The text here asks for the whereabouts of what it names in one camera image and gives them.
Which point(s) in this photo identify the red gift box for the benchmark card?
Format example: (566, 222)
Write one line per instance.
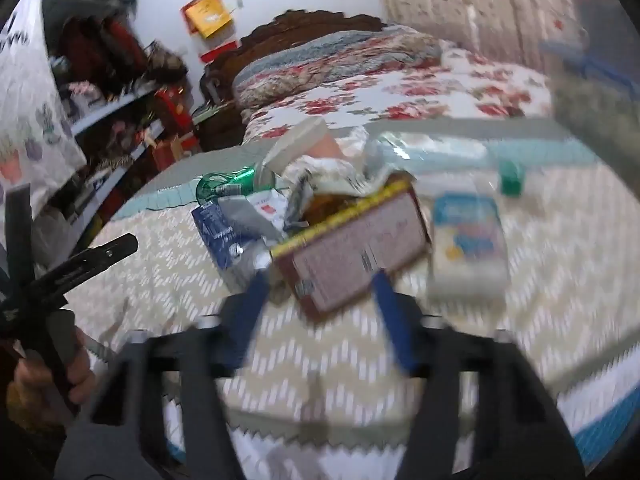
(172, 110)

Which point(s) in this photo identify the cluttered storage shelf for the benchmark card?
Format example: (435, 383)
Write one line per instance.
(115, 105)

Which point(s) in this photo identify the grey crumpled wrapper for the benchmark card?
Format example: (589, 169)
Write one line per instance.
(260, 210)

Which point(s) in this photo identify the pink paper cup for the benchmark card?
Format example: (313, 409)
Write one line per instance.
(325, 147)

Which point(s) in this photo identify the white floral bed sheet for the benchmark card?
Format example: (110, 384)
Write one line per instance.
(400, 95)

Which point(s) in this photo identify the clear plastic bottle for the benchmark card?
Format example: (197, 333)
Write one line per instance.
(440, 152)

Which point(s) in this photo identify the green plastic bottle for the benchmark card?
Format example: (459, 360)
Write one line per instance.
(215, 185)

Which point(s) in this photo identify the person's left hand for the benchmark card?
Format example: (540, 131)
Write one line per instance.
(82, 372)

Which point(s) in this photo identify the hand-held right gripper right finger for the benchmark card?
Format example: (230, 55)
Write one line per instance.
(395, 325)

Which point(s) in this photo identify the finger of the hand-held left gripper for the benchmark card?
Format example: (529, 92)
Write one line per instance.
(90, 262)
(19, 235)

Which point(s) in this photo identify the carved wooden headboard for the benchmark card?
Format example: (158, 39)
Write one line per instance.
(300, 22)

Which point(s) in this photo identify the yellow red wall calendar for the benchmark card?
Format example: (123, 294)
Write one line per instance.
(207, 12)

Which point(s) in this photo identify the plant printed white cloth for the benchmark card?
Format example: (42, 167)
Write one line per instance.
(30, 110)

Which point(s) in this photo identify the folded patchwork quilt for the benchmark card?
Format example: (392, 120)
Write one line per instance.
(325, 65)

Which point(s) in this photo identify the dark wooden bedside table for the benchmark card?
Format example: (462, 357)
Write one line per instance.
(220, 130)

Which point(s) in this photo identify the white packet blue print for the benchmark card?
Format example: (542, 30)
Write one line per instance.
(467, 245)

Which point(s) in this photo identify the brown paper bag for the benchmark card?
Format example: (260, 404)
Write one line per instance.
(175, 152)

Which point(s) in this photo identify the beige leaf patterned curtain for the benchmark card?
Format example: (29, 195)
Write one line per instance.
(450, 0)

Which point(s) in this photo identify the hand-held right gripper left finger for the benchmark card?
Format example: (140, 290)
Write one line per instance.
(250, 315)

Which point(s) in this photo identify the brown cardboard box yellow edge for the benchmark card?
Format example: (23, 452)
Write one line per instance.
(350, 255)

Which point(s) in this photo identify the chevron patterned bed sheet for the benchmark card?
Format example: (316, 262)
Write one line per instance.
(150, 270)

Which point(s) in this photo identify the brown patterned handbag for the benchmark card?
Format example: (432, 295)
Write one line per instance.
(165, 62)

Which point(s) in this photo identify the blue crumpled packet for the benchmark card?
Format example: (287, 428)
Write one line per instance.
(215, 232)

